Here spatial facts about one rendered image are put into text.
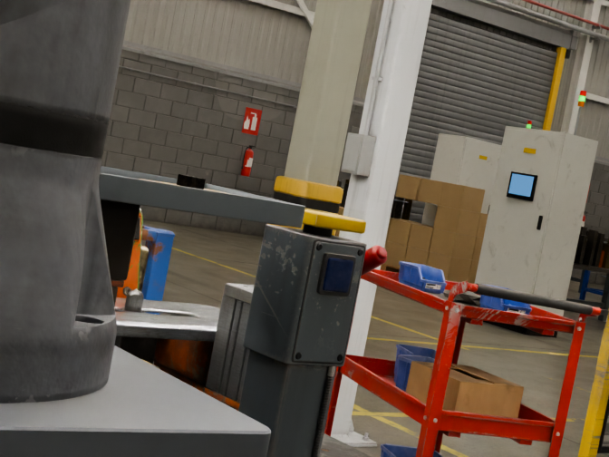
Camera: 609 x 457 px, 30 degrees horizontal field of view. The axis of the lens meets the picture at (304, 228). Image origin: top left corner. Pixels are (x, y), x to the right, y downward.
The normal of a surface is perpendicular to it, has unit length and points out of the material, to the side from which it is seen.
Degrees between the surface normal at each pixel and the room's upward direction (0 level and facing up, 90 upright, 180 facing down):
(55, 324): 72
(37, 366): 90
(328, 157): 90
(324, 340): 90
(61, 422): 0
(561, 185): 90
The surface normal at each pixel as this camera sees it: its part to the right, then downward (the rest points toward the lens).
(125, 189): 0.63, 0.16
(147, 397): 0.18, -0.98
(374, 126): -0.80, -0.12
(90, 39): 0.88, 0.19
